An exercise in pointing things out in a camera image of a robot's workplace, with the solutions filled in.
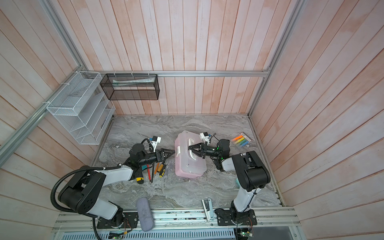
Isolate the black mesh wall basket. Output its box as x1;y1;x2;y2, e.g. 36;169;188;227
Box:
101;73;160;101

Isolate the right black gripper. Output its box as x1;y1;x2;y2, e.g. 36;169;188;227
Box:
190;143;222;160

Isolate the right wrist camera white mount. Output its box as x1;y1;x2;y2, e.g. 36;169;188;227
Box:
199;132;211;145

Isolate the metal bracket on rail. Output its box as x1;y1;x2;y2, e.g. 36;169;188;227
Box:
202;198;215;222

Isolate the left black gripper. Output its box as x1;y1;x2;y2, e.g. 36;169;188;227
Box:
138;148;176;166

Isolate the white wire mesh shelf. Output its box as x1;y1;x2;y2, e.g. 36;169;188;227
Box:
47;72;115;145

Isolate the pack of coloured highlighters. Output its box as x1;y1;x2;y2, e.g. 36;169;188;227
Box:
232;133;252;148

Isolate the pink plastic tool box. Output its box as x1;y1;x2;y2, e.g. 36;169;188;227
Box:
175;131;207;179

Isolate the black yellow stubby screwdriver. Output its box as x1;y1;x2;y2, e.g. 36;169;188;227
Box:
135;167;144;185

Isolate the aluminium front rail frame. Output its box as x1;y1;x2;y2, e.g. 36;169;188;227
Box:
53;207;306;240

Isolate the red handled screwdriver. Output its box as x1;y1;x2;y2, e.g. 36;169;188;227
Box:
147;165;152;182

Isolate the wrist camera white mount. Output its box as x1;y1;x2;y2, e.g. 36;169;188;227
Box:
149;136;162;152
199;132;211;145

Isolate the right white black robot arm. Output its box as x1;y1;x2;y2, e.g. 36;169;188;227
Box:
188;139;271;227

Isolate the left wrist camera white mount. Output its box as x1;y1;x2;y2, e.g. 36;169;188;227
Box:
149;136;162;152

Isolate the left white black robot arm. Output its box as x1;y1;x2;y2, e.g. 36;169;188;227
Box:
50;144;175;228

